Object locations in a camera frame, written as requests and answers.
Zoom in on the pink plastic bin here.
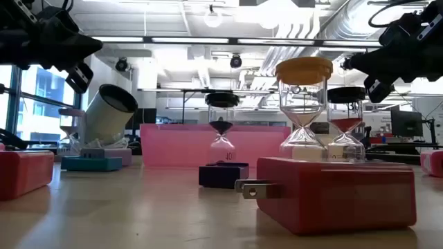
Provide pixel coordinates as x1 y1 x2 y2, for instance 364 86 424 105
140 123 291 169

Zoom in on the large window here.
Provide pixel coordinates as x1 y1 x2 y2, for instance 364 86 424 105
0 64 82 145

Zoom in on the pink wall charger white label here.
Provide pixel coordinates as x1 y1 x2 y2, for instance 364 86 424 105
420 149 443 178

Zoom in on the teal charger block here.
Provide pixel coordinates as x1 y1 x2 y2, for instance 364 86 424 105
60 156 123 172

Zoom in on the large red wall charger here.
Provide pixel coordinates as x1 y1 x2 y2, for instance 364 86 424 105
235 157 418 236

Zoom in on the black background desk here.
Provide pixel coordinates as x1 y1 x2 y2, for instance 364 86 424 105
365 141 443 165

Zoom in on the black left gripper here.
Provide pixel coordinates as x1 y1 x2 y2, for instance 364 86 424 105
0 10 104 71

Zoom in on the blue digital timer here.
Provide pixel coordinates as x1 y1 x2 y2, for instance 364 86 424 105
198 161 250 190

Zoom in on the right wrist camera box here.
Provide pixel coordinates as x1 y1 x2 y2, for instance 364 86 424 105
363 75 395 104

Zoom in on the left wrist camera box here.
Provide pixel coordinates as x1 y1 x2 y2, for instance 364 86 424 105
64 61 95 95

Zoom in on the yellow-capped hourglass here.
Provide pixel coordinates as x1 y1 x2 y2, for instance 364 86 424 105
275 56 334 163

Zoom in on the white coiled cable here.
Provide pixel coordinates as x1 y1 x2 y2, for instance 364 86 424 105
81 137 129 150

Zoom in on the pink-capped hourglass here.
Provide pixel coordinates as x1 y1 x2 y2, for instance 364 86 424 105
57 108 86 157

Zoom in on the overhead rig light bar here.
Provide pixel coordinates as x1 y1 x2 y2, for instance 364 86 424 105
91 35 381 48

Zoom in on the dark background screen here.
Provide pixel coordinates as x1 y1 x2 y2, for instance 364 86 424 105
133 108 157 131

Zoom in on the white cylindrical spotlight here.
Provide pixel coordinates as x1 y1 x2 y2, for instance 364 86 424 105
82 84 138 146

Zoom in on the lavender charger block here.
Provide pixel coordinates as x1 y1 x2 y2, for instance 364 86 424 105
80 147 133 167

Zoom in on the black-capped red sand hourglass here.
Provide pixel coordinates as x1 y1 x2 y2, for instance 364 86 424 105
327 86 367 163

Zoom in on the silver ceiling ventilation duct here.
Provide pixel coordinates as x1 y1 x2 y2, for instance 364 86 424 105
257 0 385 75

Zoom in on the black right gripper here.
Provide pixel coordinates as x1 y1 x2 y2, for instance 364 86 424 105
345 10 443 84

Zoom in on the black background monitor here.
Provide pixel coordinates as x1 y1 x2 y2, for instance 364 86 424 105
390 109 424 138

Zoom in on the black angled strut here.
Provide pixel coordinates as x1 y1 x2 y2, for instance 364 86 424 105
0 127 29 150

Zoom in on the white ring ceiling lamp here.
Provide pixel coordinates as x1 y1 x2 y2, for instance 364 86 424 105
203 8 223 28

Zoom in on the black background rig frame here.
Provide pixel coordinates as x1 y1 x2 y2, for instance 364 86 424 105
137 88 278 125

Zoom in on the black-capped blue sand hourglass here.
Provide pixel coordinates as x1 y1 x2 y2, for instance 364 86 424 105
204 91 240 165

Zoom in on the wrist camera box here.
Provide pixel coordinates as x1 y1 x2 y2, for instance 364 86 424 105
363 75 395 104
64 61 95 95

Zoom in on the black monitor stand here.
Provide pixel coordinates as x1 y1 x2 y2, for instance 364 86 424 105
421 118 439 149

